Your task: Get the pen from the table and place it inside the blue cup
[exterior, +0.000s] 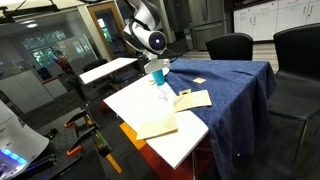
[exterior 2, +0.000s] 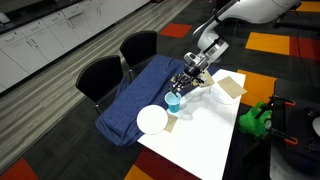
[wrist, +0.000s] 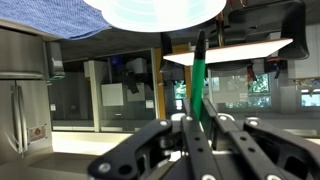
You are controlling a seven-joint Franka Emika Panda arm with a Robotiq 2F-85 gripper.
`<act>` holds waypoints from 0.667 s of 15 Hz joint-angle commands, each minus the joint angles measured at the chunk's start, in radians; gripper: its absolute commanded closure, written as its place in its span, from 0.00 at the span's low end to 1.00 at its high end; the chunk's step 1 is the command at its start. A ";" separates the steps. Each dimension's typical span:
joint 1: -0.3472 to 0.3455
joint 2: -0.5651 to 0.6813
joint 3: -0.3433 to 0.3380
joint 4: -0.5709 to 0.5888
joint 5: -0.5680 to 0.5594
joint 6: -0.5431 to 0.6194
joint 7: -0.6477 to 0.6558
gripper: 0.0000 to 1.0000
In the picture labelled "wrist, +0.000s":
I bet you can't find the stainless steel refrigerator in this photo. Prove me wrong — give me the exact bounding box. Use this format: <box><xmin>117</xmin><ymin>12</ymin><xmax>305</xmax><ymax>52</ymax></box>
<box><xmin>0</xmin><ymin>28</ymin><xmax>54</xmax><ymax>164</ymax></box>

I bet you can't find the wooden door frame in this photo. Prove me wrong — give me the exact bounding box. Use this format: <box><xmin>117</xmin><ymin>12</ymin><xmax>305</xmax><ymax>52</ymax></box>
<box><xmin>151</xmin><ymin>43</ymin><xmax>193</xmax><ymax>121</ymax></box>

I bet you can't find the white side table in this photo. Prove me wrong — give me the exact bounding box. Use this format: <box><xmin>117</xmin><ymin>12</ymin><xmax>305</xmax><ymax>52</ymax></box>
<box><xmin>163</xmin><ymin>38</ymin><xmax>294</xmax><ymax>67</ymax></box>

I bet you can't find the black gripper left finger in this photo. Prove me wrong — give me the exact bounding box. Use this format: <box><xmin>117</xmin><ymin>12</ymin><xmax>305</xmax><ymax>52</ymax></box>
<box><xmin>87</xmin><ymin>97</ymin><xmax>214</xmax><ymax>180</ymax></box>

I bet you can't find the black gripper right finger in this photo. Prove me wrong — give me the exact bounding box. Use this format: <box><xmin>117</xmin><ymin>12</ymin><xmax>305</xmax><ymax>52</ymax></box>
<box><xmin>201</xmin><ymin>97</ymin><xmax>320</xmax><ymax>180</ymax></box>

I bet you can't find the green pen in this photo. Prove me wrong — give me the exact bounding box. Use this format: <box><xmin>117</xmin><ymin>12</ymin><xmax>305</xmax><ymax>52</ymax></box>
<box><xmin>189</xmin><ymin>29</ymin><xmax>208</xmax><ymax>123</ymax></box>

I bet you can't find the light blue plastic cup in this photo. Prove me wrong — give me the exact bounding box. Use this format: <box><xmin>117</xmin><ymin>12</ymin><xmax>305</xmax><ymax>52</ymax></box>
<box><xmin>83</xmin><ymin>0</ymin><xmax>228</xmax><ymax>34</ymax></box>

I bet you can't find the blue denim cloth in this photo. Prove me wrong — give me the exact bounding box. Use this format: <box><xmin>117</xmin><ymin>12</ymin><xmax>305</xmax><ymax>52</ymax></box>
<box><xmin>0</xmin><ymin>0</ymin><xmax>111</xmax><ymax>41</ymax></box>

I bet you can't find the white wall board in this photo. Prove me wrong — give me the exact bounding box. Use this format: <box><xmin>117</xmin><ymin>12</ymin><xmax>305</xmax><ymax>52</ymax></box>
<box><xmin>100</xmin><ymin>83</ymin><xmax>125</xmax><ymax>108</ymax></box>

